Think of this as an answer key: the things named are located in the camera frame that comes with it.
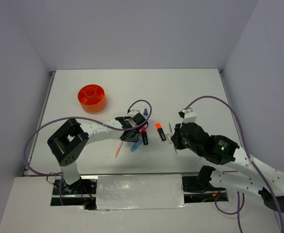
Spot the translucent blue correction tape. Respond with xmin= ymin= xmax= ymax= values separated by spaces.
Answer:
xmin=130 ymin=141 xmax=143 ymax=152

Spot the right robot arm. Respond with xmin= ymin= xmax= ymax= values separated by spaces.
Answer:
xmin=171 ymin=122 xmax=284 ymax=213

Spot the clear spray bottle blue cap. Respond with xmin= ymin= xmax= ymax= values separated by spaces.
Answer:
xmin=143 ymin=108 xmax=149 ymax=119

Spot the orange black highlighter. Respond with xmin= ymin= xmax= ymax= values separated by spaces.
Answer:
xmin=155 ymin=123 xmax=167 ymax=141

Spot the orange round desk organizer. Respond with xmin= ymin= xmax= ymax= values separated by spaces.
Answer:
xmin=77 ymin=84 xmax=106 ymax=113

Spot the silver taped plate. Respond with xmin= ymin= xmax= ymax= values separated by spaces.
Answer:
xmin=96 ymin=174 xmax=186 ymax=210

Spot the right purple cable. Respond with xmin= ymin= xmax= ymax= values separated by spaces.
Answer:
xmin=185 ymin=96 xmax=284 ymax=233

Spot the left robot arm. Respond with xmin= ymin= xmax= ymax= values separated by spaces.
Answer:
xmin=47 ymin=113 xmax=147 ymax=194

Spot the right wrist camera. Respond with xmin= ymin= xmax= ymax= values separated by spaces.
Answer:
xmin=178 ymin=108 xmax=197 ymax=124

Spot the clear orange pen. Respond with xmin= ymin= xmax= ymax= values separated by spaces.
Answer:
xmin=115 ymin=141 xmax=123 ymax=158

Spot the pink black highlighter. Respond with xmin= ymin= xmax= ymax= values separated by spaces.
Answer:
xmin=141 ymin=126 xmax=149 ymax=145

